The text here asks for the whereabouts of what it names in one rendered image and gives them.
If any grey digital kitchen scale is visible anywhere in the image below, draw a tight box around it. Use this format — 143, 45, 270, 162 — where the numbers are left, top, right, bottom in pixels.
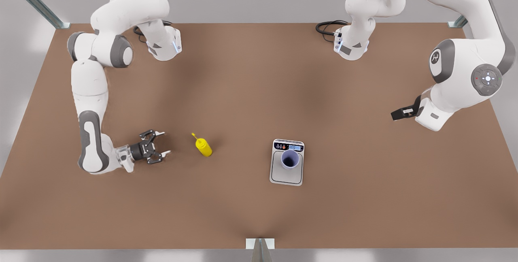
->
270, 139, 305, 186

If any black cable loop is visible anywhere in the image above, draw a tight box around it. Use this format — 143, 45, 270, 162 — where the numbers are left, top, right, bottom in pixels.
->
133, 20, 173, 44
316, 20, 351, 44

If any pale blue cup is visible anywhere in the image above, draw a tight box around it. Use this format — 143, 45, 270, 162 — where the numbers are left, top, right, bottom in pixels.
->
281, 150, 301, 170

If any yellow sauce bottle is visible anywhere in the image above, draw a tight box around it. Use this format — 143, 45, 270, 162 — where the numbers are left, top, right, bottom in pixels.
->
191, 132, 213, 158

